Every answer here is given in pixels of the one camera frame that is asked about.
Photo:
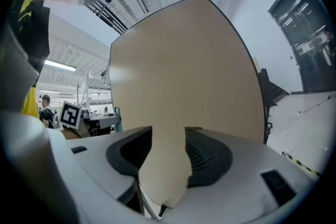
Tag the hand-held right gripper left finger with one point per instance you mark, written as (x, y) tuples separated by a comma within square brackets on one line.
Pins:
[(92, 154)]

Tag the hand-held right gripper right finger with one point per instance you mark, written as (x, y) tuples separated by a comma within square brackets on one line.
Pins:
[(236, 191)]

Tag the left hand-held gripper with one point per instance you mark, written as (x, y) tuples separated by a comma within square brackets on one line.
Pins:
[(70, 116)]

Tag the white metal rack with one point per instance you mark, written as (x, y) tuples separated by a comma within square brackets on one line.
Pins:
[(85, 91)]

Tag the person's yellow shirt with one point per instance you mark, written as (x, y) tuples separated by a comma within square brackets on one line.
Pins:
[(29, 102)]

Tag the long tube ceiling light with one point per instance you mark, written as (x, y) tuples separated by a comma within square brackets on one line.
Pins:
[(60, 64)]

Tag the yellow black hazard tape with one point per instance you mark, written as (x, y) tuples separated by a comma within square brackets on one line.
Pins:
[(302, 165)]

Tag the black chest harness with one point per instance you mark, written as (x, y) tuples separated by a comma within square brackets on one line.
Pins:
[(36, 34)]

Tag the black office chair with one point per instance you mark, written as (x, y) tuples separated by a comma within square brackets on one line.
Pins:
[(273, 91)]

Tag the brown partition board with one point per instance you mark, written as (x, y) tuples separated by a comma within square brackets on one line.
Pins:
[(183, 60)]

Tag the black glass door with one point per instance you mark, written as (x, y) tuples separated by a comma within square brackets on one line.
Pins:
[(307, 42)]

